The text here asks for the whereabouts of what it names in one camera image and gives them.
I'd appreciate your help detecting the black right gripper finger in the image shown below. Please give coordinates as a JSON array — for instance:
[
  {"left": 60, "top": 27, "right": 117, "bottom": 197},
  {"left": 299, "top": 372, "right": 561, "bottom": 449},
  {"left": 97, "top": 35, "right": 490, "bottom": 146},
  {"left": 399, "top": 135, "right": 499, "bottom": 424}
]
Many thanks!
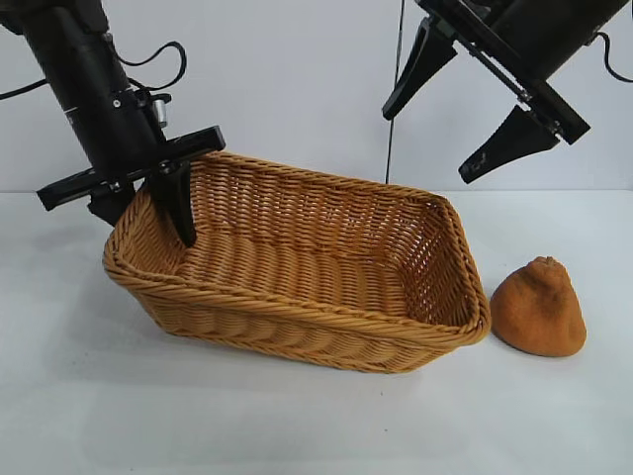
[
  {"left": 382, "top": 22, "right": 459, "bottom": 121},
  {"left": 458, "top": 104, "right": 563, "bottom": 185}
]

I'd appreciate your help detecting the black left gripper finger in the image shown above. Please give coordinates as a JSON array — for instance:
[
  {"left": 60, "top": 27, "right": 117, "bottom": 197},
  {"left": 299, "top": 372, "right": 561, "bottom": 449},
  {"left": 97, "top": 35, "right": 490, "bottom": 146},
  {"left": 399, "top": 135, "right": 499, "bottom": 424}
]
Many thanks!
[
  {"left": 87, "top": 183, "right": 137, "bottom": 230},
  {"left": 147, "top": 160, "right": 199, "bottom": 249}
]

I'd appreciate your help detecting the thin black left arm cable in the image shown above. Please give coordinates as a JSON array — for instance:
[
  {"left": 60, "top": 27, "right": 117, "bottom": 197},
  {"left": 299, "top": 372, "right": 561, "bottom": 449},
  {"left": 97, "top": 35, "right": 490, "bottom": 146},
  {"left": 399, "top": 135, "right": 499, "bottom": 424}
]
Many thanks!
[{"left": 0, "top": 81, "right": 50, "bottom": 100}]

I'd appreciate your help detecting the left wrist camera silver lens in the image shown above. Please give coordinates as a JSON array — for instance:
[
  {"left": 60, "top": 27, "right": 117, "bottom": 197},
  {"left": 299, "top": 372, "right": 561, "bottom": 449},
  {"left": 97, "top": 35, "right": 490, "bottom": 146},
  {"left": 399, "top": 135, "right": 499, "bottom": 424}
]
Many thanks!
[{"left": 136, "top": 91, "right": 173, "bottom": 131}]

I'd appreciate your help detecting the bumpy orange fruit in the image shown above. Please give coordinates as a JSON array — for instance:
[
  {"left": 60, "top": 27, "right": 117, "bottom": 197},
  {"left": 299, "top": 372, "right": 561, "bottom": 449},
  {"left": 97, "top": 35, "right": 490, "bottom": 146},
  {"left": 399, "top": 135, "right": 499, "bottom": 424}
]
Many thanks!
[{"left": 490, "top": 255, "right": 588, "bottom": 357}]

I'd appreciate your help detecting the looped black left arm cable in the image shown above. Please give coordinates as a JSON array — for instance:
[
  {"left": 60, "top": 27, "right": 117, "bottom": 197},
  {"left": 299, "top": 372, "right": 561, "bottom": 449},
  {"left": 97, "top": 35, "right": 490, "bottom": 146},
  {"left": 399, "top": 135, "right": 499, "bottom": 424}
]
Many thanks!
[{"left": 118, "top": 42, "right": 189, "bottom": 98}]

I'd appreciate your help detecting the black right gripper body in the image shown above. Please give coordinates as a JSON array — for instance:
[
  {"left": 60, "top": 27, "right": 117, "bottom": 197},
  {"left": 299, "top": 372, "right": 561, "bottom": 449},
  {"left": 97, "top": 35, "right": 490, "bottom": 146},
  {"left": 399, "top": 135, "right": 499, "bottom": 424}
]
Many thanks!
[{"left": 417, "top": 0, "right": 602, "bottom": 145}]

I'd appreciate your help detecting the brown woven wicker basket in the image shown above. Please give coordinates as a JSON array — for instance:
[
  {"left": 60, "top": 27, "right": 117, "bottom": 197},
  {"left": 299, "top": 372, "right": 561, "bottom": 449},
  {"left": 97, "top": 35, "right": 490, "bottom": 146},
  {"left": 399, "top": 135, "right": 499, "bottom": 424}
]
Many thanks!
[{"left": 102, "top": 150, "right": 492, "bottom": 375}]

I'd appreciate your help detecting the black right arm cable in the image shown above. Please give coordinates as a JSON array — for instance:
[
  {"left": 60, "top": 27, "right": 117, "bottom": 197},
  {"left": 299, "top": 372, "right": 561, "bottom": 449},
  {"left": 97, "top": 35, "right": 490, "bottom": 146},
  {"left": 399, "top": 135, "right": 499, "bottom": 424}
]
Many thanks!
[{"left": 594, "top": 31, "right": 633, "bottom": 83}]

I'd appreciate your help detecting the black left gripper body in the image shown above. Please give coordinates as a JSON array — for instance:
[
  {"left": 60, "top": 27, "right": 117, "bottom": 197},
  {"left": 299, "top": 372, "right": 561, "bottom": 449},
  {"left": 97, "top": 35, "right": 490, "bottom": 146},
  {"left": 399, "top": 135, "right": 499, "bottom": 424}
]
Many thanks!
[{"left": 37, "top": 87, "right": 226, "bottom": 212}]

